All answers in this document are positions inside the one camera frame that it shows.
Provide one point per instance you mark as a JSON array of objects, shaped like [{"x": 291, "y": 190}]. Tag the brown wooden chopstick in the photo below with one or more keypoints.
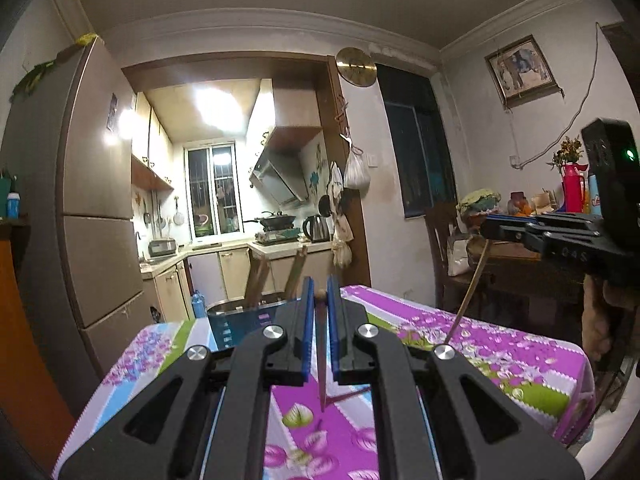
[
  {"x": 320, "y": 360},
  {"x": 350, "y": 395},
  {"x": 295, "y": 272},
  {"x": 251, "y": 285},
  {"x": 467, "y": 295}
]

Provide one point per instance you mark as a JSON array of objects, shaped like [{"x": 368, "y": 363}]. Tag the blue and white can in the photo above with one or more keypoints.
[{"x": 594, "y": 195}]

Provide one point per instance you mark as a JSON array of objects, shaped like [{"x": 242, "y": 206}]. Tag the dried flower bouquet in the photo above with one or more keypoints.
[{"x": 567, "y": 152}]

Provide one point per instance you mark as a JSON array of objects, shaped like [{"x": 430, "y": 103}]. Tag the beige base cabinets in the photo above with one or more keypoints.
[{"x": 205, "y": 275}]

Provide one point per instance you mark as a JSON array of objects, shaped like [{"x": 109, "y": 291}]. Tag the steel electric kettle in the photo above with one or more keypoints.
[{"x": 316, "y": 229}]

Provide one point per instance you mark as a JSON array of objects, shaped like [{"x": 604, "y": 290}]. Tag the gas stove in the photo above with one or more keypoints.
[{"x": 277, "y": 236}]

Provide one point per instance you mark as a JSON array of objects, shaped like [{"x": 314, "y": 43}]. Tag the steel range hood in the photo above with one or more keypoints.
[{"x": 280, "y": 177}]

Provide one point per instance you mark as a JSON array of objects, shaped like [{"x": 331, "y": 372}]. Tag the yellow bag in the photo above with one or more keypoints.
[{"x": 86, "y": 38}]

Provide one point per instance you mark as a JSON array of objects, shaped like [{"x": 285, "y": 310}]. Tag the brown refrigerator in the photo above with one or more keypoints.
[{"x": 95, "y": 160}]

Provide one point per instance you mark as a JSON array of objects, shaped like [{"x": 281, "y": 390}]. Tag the wooden side table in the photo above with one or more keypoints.
[{"x": 540, "y": 285}]

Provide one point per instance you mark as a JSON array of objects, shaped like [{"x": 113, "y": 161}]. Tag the white wall switch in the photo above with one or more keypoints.
[{"x": 373, "y": 160}]

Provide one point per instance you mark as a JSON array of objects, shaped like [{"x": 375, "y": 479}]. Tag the dark window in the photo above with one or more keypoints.
[{"x": 415, "y": 145}]

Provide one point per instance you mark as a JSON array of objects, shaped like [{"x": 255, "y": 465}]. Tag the wall cabinet above range hood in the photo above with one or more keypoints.
[{"x": 285, "y": 110}]

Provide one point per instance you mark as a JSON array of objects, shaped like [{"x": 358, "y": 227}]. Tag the purple floral tablecloth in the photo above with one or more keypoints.
[{"x": 480, "y": 350}]

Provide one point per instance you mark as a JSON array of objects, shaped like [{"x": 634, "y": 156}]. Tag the green box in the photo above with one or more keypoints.
[{"x": 5, "y": 195}]

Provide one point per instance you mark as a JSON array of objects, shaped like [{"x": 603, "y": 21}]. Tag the hanging black pan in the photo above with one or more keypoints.
[{"x": 325, "y": 206}]

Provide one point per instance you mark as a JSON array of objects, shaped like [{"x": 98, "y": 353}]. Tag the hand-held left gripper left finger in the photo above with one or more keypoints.
[{"x": 307, "y": 335}]

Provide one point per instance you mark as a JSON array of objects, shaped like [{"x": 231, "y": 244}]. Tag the orange wooden cabinet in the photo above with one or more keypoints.
[{"x": 25, "y": 335}]

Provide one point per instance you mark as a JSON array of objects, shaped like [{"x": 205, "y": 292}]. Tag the wooden chair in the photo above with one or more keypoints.
[{"x": 437, "y": 250}]

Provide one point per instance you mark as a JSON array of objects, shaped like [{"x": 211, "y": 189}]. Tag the kitchen window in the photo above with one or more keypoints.
[{"x": 210, "y": 190}]

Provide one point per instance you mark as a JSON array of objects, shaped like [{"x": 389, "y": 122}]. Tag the white hanging plastic bag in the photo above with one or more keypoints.
[{"x": 357, "y": 174}]

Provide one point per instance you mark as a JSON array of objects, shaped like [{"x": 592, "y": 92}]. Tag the red thermos flask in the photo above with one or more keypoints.
[{"x": 573, "y": 190}]

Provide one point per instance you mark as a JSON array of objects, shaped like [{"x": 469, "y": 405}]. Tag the hanging metal strainer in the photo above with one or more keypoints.
[
  {"x": 161, "y": 217},
  {"x": 146, "y": 215},
  {"x": 178, "y": 216}
]

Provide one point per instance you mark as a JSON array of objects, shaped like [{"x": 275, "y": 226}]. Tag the black wok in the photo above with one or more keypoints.
[{"x": 275, "y": 221}]

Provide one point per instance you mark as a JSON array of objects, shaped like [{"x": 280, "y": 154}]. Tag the hanging white cloth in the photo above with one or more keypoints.
[{"x": 336, "y": 182}]

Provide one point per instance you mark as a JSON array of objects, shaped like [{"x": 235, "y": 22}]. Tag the long row of wall cabinets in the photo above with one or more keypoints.
[{"x": 150, "y": 150}]

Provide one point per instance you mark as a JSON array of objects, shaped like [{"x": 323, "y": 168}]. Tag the gold wall clock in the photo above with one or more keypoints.
[{"x": 356, "y": 66}]

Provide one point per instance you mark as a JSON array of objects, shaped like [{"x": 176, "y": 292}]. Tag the person's right hand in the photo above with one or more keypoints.
[{"x": 597, "y": 325}]

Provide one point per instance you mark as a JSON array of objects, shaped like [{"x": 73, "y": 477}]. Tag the beige kitchen counter unit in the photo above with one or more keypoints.
[{"x": 320, "y": 260}]

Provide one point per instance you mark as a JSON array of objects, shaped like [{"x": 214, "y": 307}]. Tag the blue utensil holder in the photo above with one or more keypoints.
[{"x": 240, "y": 322}]

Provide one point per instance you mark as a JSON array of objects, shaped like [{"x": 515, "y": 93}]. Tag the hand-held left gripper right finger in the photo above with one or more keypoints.
[{"x": 333, "y": 335}]

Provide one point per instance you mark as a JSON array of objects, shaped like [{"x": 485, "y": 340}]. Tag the dark fridge magnet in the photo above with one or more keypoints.
[{"x": 112, "y": 112}]

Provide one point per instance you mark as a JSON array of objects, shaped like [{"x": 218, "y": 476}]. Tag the blue bottle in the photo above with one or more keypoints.
[{"x": 198, "y": 305}]

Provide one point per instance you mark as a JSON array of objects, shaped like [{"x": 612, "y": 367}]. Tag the ceiling light panel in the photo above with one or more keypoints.
[{"x": 215, "y": 106}]

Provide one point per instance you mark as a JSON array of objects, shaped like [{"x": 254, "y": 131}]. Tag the green cloth bundle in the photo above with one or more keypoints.
[{"x": 479, "y": 201}]

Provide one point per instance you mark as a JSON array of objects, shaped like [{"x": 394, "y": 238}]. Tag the flower wall sticker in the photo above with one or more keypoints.
[{"x": 315, "y": 175}]

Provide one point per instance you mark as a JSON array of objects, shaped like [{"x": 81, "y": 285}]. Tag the framed elephant picture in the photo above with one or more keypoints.
[{"x": 520, "y": 70}]

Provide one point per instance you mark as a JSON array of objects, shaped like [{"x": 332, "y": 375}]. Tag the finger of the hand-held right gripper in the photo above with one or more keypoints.
[
  {"x": 560, "y": 245},
  {"x": 515, "y": 219}
]

